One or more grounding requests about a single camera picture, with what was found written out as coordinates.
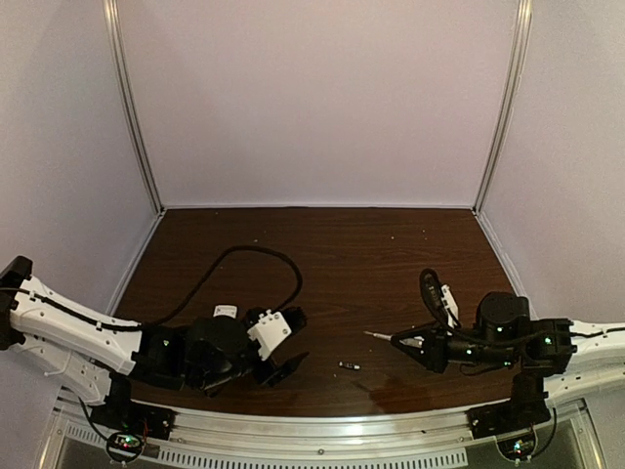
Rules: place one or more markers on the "clear handle screwdriver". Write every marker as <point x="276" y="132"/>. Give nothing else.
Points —
<point x="383" y="337"/>

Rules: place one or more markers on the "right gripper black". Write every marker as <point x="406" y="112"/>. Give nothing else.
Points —
<point x="435" y="352"/>

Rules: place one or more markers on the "red white remote control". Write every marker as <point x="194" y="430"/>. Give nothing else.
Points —
<point x="225" y="311"/>

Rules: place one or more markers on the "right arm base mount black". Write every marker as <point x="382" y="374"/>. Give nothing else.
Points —
<point x="526" y="407"/>

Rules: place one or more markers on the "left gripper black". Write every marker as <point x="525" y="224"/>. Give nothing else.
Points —
<point x="267" y="364"/>

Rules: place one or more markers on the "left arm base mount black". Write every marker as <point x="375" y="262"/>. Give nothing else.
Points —
<point x="119" y="412"/>

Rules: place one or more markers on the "left aluminium frame post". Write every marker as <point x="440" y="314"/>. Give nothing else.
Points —
<point x="115" y="35"/>

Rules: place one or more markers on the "black silver battery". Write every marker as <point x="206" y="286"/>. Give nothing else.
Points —
<point x="349" y="365"/>

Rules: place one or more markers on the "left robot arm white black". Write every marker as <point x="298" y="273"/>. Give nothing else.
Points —
<point x="95" y="355"/>

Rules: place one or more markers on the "right aluminium frame post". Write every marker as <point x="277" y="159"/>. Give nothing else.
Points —
<point x="519" y="47"/>

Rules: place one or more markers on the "aluminium frame post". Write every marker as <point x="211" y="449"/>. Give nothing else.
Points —
<point x="115" y="35"/>
<point x="519" y="47"/>

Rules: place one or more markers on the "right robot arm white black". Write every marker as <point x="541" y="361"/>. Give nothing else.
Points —
<point x="551" y="359"/>

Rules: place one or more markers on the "front aluminium rail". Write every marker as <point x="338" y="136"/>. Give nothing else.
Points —
<point x="434" y="439"/>

